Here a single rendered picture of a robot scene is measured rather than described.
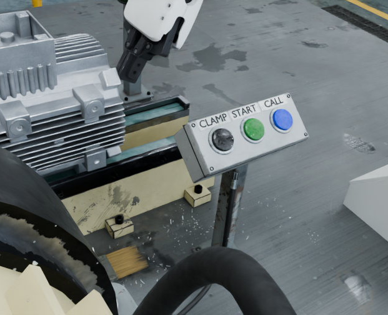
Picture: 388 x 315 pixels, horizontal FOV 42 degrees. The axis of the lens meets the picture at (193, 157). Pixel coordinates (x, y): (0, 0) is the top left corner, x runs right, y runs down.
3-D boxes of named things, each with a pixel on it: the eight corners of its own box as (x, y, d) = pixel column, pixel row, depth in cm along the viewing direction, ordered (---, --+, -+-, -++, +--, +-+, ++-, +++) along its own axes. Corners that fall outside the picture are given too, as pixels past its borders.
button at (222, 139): (212, 157, 62) (219, 152, 61) (203, 135, 63) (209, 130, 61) (232, 150, 64) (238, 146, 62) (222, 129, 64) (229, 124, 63)
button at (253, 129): (243, 145, 65) (251, 142, 63) (235, 125, 65) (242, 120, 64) (262, 140, 66) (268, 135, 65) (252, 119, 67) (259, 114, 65)
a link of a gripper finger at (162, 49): (182, 50, 65) (153, 62, 69) (182, -4, 66) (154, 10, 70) (175, 48, 64) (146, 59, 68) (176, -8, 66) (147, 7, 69)
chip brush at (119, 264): (19, 319, 70) (18, 315, 70) (9, 293, 73) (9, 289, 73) (150, 267, 79) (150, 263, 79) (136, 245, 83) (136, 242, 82)
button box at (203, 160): (192, 185, 65) (210, 174, 60) (171, 135, 66) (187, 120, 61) (290, 148, 73) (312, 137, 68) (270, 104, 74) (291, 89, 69)
